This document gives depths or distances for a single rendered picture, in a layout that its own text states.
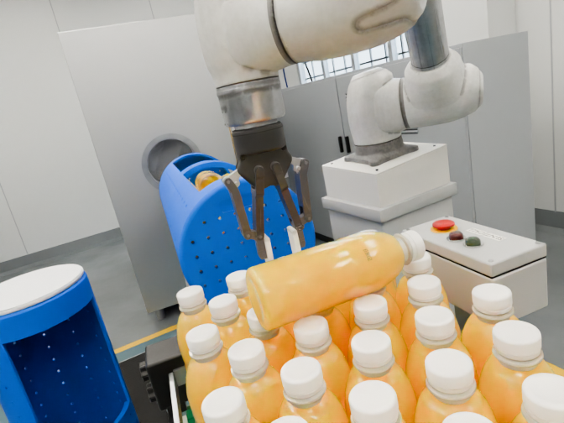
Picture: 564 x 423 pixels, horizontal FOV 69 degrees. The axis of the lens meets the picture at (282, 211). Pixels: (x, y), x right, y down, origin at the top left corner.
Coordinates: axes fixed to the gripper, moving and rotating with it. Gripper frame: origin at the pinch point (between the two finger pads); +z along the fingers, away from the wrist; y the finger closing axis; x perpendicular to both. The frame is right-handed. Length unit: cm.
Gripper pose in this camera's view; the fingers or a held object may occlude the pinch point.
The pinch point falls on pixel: (282, 253)
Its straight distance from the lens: 64.7
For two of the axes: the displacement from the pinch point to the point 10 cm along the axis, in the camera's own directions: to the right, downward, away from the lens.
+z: 1.9, 9.4, 2.7
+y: -9.3, 2.6, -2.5
